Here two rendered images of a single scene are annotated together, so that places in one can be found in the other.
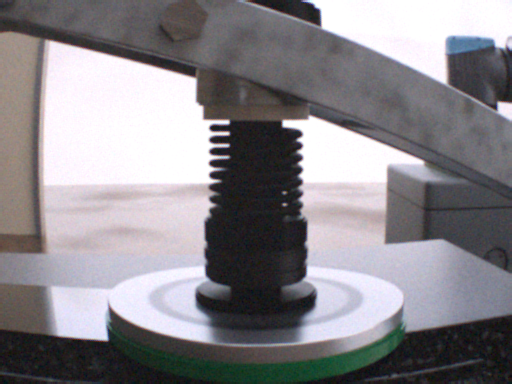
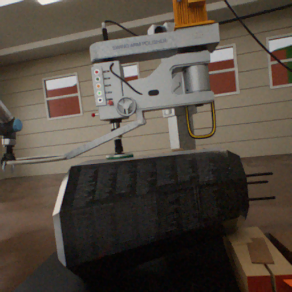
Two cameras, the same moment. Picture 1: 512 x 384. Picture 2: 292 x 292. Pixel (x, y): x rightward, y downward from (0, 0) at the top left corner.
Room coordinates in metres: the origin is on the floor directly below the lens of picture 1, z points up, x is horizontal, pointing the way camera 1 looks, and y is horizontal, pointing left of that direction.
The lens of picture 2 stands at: (2.33, 0.75, 1.00)
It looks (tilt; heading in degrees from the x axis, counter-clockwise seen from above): 3 degrees down; 196
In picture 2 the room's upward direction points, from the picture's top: 7 degrees counter-clockwise
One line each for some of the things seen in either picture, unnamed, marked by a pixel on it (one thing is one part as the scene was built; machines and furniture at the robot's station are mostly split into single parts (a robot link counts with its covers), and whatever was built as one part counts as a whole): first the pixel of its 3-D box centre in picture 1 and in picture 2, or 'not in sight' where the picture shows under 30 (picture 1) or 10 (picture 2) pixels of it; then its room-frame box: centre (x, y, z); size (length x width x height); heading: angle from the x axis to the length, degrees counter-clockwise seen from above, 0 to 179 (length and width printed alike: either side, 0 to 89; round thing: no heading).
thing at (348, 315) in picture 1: (255, 306); (119, 154); (0.50, 0.00, 0.86); 0.21 x 0.21 x 0.01
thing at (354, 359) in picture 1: (255, 311); (119, 155); (0.50, 0.00, 0.86); 0.22 x 0.22 x 0.04
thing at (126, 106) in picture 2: not in sight; (126, 106); (0.60, 0.14, 1.22); 0.15 x 0.10 x 0.15; 102
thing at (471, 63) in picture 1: (474, 67); not in sight; (1.64, -0.54, 1.11); 0.17 x 0.15 x 0.18; 93
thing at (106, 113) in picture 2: not in sight; (122, 93); (0.49, 0.08, 1.34); 0.36 x 0.22 x 0.45; 102
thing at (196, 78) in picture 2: not in sight; (196, 80); (0.37, 0.64, 1.36); 0.19 x 0.19 x 0.20
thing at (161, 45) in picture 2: not in sight; (152, 50); (0.43, 0.34, 1.63); 0.96 x 0.25 x 0.17; 102
